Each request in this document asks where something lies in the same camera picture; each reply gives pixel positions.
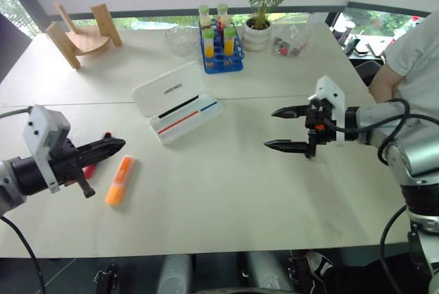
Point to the red marker pen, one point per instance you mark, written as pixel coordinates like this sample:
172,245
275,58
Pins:
90,171

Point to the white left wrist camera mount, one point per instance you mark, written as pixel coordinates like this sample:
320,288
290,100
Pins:
41,129

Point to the white ribbed plant pot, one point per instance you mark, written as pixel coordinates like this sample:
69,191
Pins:
257,38

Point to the grey cylinder under table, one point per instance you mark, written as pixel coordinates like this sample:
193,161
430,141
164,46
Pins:
267,271
176,273

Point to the black and white shoe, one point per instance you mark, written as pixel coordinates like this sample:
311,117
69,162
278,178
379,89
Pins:
317,266

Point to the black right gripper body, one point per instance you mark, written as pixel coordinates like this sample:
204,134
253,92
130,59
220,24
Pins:
320,129

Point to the cluttered background desk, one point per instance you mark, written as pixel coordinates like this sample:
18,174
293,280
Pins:
363,44

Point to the black pen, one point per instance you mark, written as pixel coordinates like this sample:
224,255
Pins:
180,105

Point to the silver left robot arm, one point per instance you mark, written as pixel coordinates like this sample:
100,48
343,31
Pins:
20,177

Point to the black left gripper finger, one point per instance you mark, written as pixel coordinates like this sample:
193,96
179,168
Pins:
106,146
99,158

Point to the orange highlighter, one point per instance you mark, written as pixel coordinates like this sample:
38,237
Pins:
121,181

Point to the dark panel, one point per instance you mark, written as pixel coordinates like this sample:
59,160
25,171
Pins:
10,50

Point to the clear plastic bag with parts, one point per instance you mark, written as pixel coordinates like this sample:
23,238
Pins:
291,42

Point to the black metal clip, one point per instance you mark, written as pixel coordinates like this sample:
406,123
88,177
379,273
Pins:
107,278

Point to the green capped tube pale content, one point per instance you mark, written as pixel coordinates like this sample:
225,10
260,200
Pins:
204,13
223,11

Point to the wooden stand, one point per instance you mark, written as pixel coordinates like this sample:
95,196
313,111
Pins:
89,40

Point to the blue pen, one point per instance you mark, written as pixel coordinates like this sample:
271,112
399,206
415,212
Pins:
208,107

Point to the person in white shirt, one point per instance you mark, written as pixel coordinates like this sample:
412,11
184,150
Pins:
415,50

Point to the blue test tube rack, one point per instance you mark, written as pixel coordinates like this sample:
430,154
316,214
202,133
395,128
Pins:
236,55

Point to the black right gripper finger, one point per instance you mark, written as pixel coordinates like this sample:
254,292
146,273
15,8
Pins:
291,111
288,146

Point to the white pen case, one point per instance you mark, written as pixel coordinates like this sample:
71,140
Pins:
171,92

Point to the green capped tube orange liquid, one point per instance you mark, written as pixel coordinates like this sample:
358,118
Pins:
208,45
229,42

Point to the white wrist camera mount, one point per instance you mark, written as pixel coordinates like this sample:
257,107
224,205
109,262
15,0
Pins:
334,97
41,129

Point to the clear glass bowl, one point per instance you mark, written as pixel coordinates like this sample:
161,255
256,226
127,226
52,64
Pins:
181,40

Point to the dark office chair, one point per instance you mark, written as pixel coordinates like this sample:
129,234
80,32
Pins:
368,69

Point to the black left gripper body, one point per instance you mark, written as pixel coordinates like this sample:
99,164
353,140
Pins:
65,163

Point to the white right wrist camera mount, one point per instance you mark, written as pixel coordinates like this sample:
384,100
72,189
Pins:
334,97

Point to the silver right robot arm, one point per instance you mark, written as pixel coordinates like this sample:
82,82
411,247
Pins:
415,157

